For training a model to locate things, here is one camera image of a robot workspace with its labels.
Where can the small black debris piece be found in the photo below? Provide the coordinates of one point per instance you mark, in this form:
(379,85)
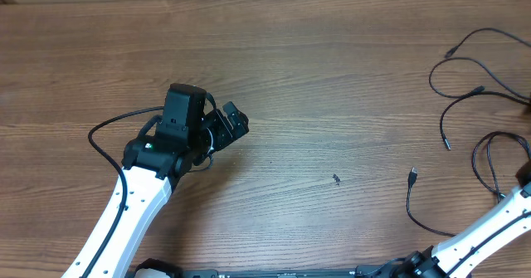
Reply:
(336,179)

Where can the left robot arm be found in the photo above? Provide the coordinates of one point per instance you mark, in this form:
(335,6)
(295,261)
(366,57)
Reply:
(175,141)

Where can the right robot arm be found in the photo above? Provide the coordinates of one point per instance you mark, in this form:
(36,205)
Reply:
(458,256)

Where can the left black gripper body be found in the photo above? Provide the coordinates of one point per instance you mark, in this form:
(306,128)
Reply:
(219,134)

